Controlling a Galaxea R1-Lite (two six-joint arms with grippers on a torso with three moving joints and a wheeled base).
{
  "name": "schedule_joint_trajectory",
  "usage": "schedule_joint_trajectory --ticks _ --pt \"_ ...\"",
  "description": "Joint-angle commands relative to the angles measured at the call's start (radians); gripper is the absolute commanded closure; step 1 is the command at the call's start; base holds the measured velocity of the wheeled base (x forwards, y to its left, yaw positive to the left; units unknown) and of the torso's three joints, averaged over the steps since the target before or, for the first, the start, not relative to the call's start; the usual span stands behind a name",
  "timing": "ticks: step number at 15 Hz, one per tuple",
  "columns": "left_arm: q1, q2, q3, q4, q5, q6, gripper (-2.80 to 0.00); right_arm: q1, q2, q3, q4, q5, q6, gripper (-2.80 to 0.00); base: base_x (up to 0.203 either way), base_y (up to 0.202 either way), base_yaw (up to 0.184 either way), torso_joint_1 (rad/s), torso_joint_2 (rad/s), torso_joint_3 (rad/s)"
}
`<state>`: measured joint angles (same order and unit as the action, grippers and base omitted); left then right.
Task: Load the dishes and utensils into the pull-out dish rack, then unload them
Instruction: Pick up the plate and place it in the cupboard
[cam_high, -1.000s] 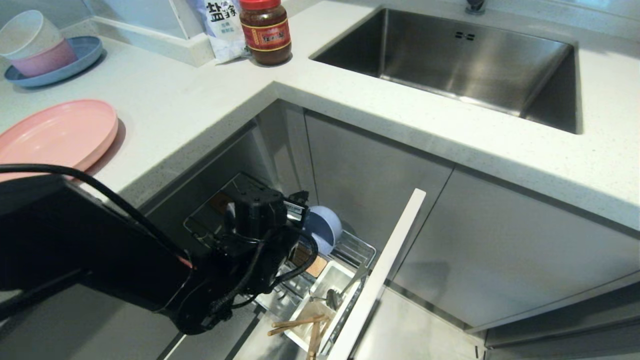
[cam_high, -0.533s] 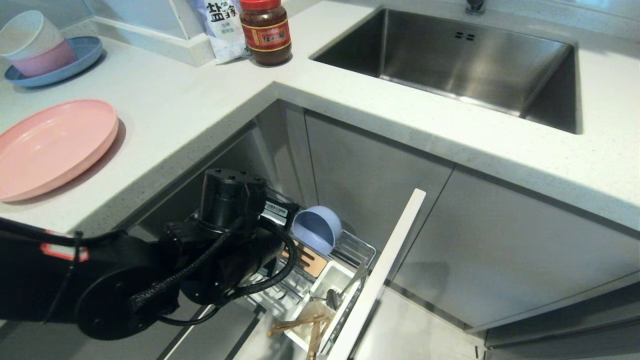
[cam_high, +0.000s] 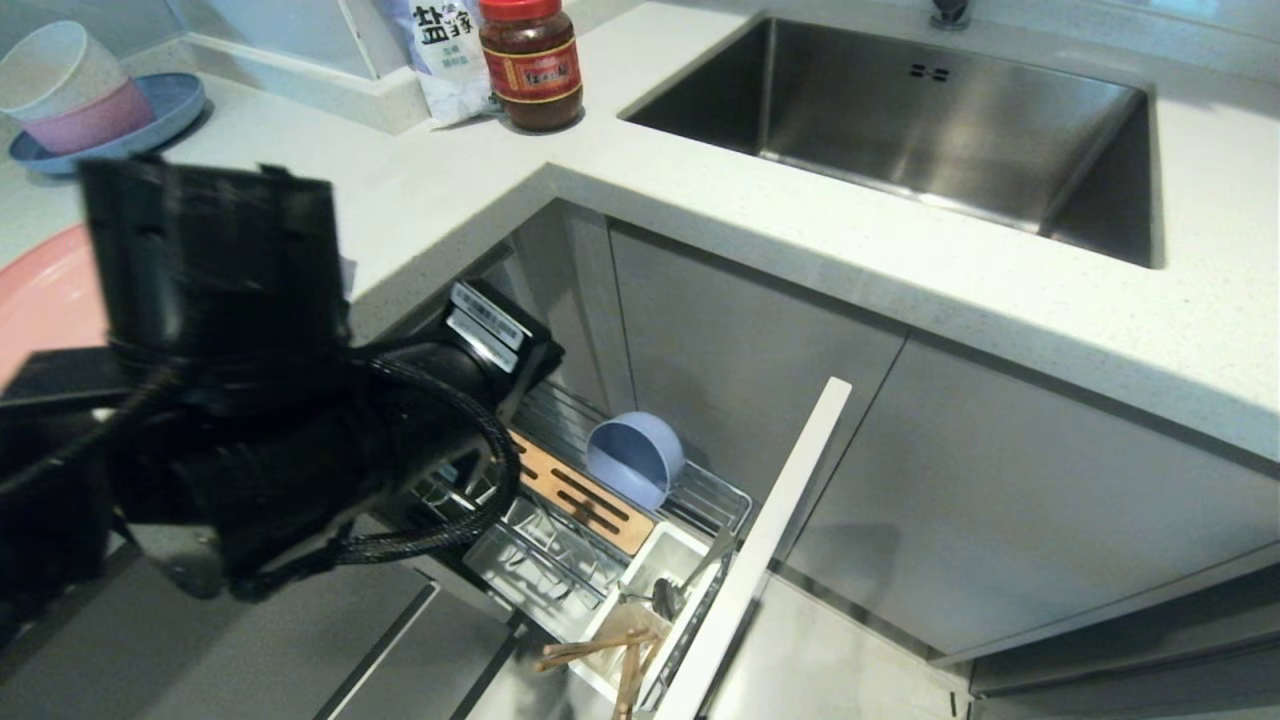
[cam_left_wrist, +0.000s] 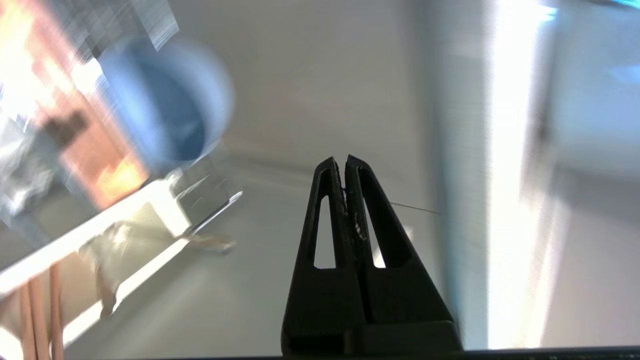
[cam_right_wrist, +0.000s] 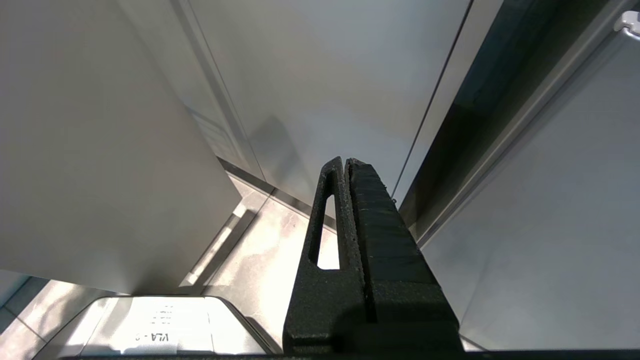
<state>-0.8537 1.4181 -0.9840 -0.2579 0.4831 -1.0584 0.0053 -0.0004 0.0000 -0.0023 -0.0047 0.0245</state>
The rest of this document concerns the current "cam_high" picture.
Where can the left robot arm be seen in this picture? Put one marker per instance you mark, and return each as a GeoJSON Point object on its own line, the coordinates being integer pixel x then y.
{"type": "Point", "coordinates": [240, 470]}

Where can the blue bowl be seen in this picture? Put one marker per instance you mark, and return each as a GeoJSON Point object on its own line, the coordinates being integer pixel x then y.
{"type": "Point", "coordinates": [630, 460]}

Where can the grey cabinet door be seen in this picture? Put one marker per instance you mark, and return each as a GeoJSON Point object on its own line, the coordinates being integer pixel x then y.
{"type": "Point", "coordinates": [740, 380]}
{"type": "Point", "coordinates": [1020, 500]}

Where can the slotted wooden knife holder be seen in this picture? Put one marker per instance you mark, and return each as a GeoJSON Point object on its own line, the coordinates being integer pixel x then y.
{"type": "Point", "coordinates": [590, 500]}

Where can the white utensil holder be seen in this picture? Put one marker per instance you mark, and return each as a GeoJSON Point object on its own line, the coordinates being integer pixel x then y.
{"type": "Point", "coordinates": [675, 560]}

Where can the white drawer front panel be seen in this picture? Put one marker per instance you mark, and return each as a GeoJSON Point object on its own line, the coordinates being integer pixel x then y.
{"type": "Point", "coordinates": [760, 550]}

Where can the metal spoon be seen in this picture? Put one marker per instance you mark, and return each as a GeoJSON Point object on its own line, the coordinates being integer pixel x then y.
{"type": "Point", "coordinates": [667, 595]}

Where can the wooden chopstick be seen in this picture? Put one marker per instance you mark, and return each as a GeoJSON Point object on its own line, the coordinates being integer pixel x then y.
{"type": "Point", "coordinates": [628, 685]}
{"type": "Point", "coordinates": [590, 647]}
{"type": "Point", "coordinates": [580, 659]}

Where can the red-lidded sauce jar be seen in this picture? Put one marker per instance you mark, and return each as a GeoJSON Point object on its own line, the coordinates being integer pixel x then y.
{"type": "Point", "coordinates": [530, 70]}

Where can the white salt bag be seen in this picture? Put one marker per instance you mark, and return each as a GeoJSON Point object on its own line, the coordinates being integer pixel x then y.
{"type": "Point", "coordinates": [445, 60]}

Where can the stainless steel sink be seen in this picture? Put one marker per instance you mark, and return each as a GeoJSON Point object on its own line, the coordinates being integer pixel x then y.
{"type": "Point", "coordinates": [930, 140]}

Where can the faucet base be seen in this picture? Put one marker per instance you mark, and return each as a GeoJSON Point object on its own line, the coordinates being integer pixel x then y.
{"type": "Point", "coordinates": [950, 10]}

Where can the blue plate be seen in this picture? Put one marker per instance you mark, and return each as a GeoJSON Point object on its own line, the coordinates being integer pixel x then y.
{"type": "Point", "coordinates": [175, 105]}

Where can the pink bowl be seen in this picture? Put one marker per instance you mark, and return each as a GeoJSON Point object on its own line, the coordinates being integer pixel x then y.
{"type": "Point", "coordinates": [95, 122]}

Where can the pink plate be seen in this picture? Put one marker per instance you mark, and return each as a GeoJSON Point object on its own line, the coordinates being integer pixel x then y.
{"type": "Point", "coordinates": [45, 300]}

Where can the speckled white cup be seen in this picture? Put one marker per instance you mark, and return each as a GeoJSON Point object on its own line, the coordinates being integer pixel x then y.
{"type": "Point", "coordinates": [55, 65]}

